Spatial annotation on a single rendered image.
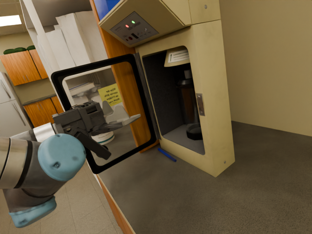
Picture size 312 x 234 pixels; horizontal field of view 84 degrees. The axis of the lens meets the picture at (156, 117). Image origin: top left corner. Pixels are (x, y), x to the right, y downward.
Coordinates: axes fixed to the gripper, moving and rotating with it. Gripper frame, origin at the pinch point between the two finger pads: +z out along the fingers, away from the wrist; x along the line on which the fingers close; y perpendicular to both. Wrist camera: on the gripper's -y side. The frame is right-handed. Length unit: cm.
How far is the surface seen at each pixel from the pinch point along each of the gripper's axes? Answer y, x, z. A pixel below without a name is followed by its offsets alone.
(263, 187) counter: -27.6, -27.7, 21.7
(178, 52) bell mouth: 13.6, -4.5, 19.7
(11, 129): -69, 473, -115
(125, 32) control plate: 23.6, 7.5, 9.5
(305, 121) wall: -23, -25, 59
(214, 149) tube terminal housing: -17.2, -15.1, 17.6
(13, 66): 67, 507, -56
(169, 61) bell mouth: 11.6, -0.9, 18.1
